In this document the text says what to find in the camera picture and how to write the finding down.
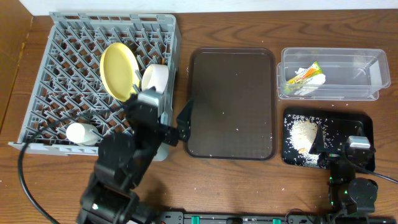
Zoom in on rice food scraps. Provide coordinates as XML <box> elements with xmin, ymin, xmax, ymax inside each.
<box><xmin>284</xmin><ymin>114</ymin><xmax>361</xmax><ymax>167</ymax></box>

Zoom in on white bowl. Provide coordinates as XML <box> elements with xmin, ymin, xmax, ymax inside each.
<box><xmin>141</xmin><ymin>64</ymin><xmax>169</xmax><ymax>94</ymax></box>

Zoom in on white tissue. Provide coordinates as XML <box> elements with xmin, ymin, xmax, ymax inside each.
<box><xmin>294</xmin><ymin>68</ymin><xmax>326</xmax><ymax>96</ymax></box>

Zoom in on green orange snack wrapper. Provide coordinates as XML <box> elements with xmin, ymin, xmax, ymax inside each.
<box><xmin>284</xmin><ymin>62</ymin><xmax>323</xmax><ymax>94</ymax></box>

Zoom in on yellow round plate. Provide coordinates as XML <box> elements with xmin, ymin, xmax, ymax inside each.
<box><xmin>99</xmin><ymin>42</ymin><xmax>141</xmax><ymax>101</ymax></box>

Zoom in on white paper cup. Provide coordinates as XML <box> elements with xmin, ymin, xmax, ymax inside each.
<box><xmin>66</xmin><ymin>123</ymin><xmax>100</xmax><ymax>146</ymax></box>

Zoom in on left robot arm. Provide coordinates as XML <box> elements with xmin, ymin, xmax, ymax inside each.
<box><xmin>76</xmin><ymin>96</ymin><xmax>194</xmax><ymax>224</ymax></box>

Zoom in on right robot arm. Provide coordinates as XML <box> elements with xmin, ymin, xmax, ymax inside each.
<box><xmin>309</xmin><ymin>125</ymin><xmax>378</xmax><ymax>223</ymax></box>

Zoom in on black waste tray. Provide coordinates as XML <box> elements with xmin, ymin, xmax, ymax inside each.
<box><xmin>282</xmin><ymin>107</ymin><xmax>374</xmax><ymax>169</ymax></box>

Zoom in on clear plastic waste bin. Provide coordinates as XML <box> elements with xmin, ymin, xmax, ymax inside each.
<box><xmin>277</xmin><ymin>47</ymin><xmax>391</xmax><ymax>101</ymax></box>

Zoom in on dark brown serving tray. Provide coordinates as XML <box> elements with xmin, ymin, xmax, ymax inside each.
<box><xmin>184</xmin><ymin>47</ymin><xmax>277</xmax><ymax>161</ymax></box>

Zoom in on grey plastic dish rack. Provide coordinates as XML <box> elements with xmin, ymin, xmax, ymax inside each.
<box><xmin>13</xmin><ymin>12</ymin><xmax>181</xmax><ymax>156</ymax></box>

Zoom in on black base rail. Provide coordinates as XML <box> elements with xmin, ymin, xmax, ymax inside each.
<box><xmin>152</xmin><ymin>212</ymin><xmax>397</xmax><ymax>224</ymax></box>

